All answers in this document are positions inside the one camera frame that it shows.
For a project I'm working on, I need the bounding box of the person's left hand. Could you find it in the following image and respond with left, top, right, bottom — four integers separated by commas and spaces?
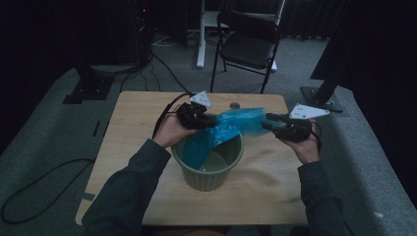
151, 111, 199, 149

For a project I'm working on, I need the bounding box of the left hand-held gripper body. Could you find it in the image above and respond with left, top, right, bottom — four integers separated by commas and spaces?
176, 90, 218, 131

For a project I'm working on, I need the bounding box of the black stand with square base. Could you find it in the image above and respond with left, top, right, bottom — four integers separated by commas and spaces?
62, 62, 116, 106

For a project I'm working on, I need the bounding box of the thin black floor cable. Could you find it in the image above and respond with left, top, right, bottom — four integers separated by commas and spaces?
119, 50, 191, 94

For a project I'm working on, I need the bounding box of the black floor cable loop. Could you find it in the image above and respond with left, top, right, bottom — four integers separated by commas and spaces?
0, 157, 96, 226

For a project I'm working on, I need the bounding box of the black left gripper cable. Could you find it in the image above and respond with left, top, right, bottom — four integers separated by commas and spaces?
151, 91, 199, 140

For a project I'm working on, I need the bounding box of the green ribbed trash bin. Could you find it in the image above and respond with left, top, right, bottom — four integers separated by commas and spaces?
170, 132, 245, 193

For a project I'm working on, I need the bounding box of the black folding chair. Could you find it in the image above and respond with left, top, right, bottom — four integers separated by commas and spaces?
209, 10, 283, 95

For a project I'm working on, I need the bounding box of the black slanted stand with base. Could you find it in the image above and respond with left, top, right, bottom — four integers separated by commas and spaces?
300, 73, 346, 114

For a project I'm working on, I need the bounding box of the blue plastic trash bag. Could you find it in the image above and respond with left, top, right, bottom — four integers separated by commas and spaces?
182, 106, 287, 171

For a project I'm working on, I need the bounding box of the dark equipment rack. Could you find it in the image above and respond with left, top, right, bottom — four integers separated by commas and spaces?
129, 0, 154, 68

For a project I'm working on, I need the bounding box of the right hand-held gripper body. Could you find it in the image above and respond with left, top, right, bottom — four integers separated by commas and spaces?
270, 102, 330, 144

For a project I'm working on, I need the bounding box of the person's right hand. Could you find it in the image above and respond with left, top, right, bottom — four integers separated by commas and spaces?
288, 119, 323, 165

